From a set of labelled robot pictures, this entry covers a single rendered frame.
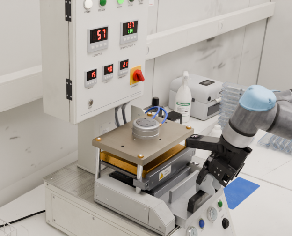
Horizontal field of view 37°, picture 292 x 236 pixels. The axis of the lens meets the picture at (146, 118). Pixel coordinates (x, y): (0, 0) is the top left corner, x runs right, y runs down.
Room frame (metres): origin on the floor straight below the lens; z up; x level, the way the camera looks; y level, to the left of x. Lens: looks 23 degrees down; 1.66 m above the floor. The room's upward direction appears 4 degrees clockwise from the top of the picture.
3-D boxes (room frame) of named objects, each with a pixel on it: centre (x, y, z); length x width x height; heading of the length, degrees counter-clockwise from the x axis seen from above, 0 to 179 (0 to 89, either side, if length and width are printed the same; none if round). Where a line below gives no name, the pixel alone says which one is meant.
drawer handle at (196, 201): (1.04, -0.18, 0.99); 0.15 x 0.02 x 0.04; 145
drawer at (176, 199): (1.12, -0.06, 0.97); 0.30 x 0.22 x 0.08; 55
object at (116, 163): (1.17, -0.01, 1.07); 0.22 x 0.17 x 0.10; 145
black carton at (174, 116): (1.91, -0.12, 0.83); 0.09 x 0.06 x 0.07; 141
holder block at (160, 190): (1.15, -0.02, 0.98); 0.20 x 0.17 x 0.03; 145
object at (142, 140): (1.20, 0.01, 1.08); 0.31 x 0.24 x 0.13; 145
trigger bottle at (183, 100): (2.01, -0.18, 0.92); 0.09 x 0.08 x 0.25; 178
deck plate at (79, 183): (1.19, 0.03, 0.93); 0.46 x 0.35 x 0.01; 55
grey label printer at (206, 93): (2.15, -0.26, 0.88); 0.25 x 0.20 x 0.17; 52
